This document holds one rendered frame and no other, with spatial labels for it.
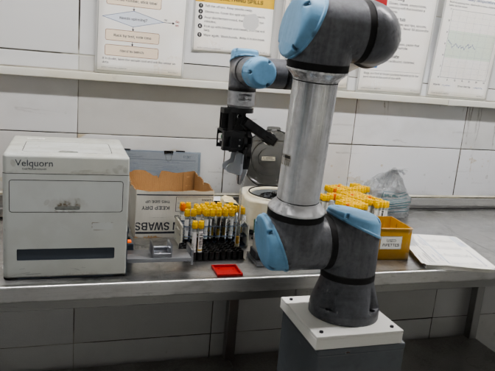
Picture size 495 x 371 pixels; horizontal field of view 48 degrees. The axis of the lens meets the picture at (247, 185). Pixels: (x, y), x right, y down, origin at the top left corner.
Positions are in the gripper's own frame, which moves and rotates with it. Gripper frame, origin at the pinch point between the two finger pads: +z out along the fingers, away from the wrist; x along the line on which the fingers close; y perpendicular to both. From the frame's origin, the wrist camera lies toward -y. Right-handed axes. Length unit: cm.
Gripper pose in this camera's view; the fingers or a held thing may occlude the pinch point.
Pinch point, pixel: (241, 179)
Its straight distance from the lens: 154.1
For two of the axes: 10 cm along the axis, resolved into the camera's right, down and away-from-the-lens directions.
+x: 3.1, 2.3, -9.2
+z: -0.8, 9.7, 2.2
